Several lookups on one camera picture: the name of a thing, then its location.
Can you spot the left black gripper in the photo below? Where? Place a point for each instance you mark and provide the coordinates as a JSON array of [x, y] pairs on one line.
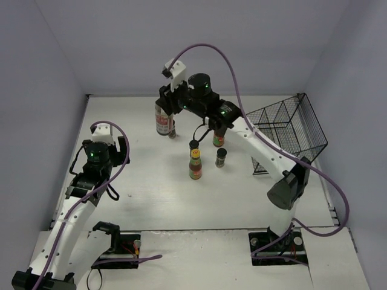
[[123, 150]]

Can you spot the black wire basket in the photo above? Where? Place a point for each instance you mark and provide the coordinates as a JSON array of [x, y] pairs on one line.
[[292, 124]]

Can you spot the sauce bottle yellow cap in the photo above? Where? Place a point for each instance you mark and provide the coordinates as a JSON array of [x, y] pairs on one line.
[[195, 165], [218, 138]]

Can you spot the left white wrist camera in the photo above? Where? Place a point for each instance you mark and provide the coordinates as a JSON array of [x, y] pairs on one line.
[[102, 132]]

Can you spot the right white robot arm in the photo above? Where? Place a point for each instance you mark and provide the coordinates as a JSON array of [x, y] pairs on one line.
[[225, 118]]

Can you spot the right spice jar black lid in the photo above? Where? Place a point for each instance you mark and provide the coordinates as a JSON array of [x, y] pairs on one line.
[[220, 157]]

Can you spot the far spice jar black lid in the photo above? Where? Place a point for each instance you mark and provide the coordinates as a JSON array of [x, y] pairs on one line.
[[172, 134]]

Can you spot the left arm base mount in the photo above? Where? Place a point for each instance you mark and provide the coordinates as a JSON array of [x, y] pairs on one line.
[[122, 246]]

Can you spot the middle spice jar black lid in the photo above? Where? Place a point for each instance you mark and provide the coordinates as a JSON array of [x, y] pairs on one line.
[[193, 144]]

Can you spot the tall clear red-label bottle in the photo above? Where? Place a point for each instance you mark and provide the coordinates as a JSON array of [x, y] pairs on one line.
[[162, 121]]

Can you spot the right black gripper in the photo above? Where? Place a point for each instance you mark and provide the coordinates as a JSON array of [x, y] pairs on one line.
[[164, 101]]

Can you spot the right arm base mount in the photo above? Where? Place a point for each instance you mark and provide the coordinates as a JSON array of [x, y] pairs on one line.
[[288, 251]]

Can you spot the spice jar black lid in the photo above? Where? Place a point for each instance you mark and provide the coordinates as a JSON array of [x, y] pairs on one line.
[[193, 144], [220, 157], [172, 134]]

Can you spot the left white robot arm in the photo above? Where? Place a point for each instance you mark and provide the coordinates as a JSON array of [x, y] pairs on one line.
[[59, 265]]

